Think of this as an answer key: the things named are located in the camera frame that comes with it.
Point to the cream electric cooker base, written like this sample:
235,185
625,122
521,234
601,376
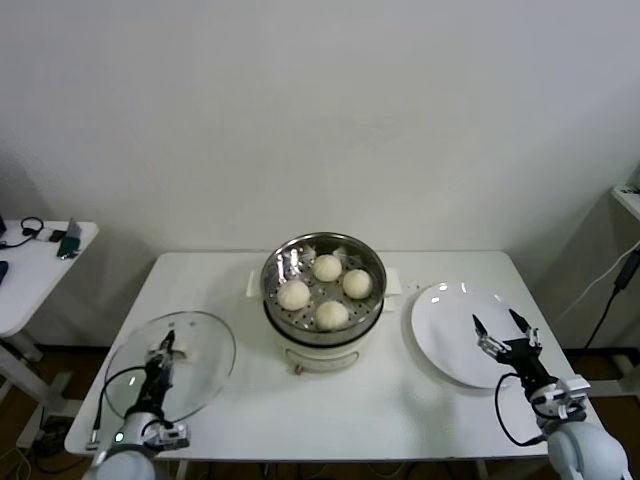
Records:
320,357

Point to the stainless steel steamer basket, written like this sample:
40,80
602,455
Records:
272,280

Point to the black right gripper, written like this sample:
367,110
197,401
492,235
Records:
525,362

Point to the white shelf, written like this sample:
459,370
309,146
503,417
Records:
627,200

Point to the floor power strip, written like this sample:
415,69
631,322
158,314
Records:
50,435

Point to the white steamed baozi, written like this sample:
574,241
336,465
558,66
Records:
357,284
327,268
293,295
332,315

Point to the grey upright stand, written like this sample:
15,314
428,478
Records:
74,228

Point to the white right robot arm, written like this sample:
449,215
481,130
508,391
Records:
585,450

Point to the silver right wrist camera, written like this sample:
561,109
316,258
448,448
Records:
570,392

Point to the green small object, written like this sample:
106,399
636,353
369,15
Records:
70,247

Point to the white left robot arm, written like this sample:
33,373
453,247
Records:
120,465

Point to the small black phone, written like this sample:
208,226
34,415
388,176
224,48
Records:
58,236

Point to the small white case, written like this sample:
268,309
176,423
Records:
46,235

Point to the white side table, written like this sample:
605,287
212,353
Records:
30,295

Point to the white round plate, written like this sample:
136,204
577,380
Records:
440,320

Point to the dark blue object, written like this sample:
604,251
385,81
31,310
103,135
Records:
2,272

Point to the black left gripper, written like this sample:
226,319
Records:
156,385

